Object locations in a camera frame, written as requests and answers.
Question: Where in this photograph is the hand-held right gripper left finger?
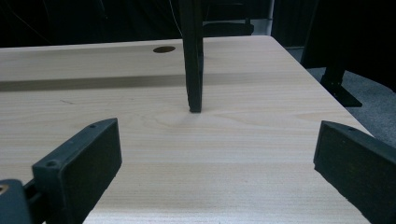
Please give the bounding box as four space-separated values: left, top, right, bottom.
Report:
32 118 123 224

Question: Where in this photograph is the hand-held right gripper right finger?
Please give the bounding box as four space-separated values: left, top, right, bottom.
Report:
313 120 396 224

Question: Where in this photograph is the black shelf with metal legs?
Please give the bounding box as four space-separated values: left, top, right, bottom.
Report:
177 0 205 114

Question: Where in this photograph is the black floor stand base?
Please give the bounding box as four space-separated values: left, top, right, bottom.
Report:
319 62 364 108

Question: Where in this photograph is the white desk leg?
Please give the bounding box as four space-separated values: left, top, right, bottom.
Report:
252 0 276 36

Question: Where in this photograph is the thin white cable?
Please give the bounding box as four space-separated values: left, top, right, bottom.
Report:
168 0 183 36

